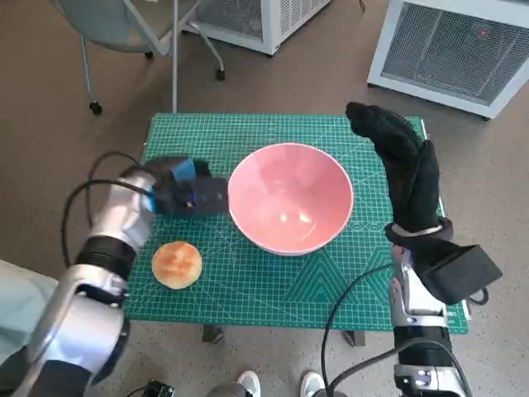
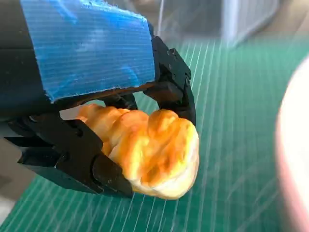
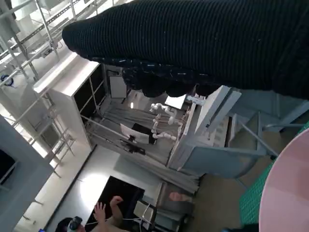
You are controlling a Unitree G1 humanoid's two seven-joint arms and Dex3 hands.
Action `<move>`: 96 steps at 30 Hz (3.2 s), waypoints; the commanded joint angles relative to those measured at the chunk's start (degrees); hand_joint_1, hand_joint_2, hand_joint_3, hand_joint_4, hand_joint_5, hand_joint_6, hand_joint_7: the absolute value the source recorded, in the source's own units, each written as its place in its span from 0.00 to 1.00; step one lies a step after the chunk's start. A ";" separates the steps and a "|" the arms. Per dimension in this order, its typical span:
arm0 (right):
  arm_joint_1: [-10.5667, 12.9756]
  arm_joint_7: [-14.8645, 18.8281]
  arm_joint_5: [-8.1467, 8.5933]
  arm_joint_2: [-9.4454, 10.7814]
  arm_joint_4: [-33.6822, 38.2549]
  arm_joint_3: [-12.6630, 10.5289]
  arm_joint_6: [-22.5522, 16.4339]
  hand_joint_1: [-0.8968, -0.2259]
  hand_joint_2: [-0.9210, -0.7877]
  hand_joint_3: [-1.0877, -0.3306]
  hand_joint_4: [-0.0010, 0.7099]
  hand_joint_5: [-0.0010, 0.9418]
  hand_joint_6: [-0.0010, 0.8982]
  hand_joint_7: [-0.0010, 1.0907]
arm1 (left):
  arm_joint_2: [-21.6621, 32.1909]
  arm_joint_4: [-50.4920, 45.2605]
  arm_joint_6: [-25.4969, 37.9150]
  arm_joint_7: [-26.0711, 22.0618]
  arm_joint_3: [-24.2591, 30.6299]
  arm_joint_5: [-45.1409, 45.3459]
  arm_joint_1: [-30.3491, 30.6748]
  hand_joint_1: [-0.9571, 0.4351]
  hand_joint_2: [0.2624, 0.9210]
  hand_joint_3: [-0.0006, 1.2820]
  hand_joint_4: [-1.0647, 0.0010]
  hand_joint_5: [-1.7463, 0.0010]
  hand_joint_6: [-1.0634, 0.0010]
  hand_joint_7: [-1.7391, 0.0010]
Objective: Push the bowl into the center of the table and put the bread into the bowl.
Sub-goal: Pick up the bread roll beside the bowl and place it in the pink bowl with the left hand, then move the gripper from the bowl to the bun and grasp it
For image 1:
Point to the bare left robot hand, blue tape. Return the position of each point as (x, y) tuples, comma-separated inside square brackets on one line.
[(186, 194)]

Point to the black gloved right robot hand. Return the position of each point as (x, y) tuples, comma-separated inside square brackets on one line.
[(409, 178)]

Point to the round toy bread bun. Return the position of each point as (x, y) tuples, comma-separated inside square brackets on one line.
[(177, 264)]

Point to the pink bowl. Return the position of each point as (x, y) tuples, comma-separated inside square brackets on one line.
[(289, 198)]

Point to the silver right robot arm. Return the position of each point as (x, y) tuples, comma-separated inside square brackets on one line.
[(417, 331)]

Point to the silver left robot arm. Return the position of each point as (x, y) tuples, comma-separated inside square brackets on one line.
[(103, 256)]

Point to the green cutting mat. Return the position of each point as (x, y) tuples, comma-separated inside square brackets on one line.
[(256, 289)]

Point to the white cabinet with mesh front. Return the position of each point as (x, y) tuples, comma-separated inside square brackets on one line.
[(446, 54)]

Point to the white metal pole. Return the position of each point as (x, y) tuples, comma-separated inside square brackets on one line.
[(174, 62)]

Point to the grey office chair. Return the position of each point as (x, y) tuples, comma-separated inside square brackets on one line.
[(120, 25)]

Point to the white cabinet with glass side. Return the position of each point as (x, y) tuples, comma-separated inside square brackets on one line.
[(248, 20)]

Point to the small black device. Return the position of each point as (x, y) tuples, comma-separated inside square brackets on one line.
[(159, 388)]

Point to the person's white shoe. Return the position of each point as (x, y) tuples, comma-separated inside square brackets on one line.
[(249, 382), (312, 384)]

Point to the person's grey leg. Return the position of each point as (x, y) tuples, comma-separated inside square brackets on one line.
[(227, 390)]

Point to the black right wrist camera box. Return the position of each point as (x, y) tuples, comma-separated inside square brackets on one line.
[(458, 273)]

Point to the black table leg bracket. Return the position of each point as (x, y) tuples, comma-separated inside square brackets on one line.
[(355, 338), (213, 334)]

